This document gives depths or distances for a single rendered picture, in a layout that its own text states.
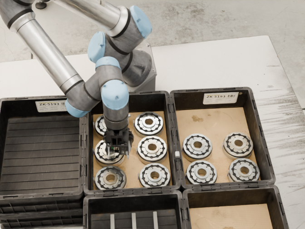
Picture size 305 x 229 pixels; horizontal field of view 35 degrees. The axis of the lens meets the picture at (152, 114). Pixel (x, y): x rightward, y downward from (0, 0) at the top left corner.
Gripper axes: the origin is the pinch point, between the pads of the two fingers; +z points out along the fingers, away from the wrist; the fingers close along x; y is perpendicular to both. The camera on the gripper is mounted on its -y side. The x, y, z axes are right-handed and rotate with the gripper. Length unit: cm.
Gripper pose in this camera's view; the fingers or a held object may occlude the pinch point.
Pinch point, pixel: (119, 151)
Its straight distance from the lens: 164.6
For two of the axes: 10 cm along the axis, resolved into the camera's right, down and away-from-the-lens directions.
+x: 10.0, 0.1, 0.2
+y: 0.1, 7.9, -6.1
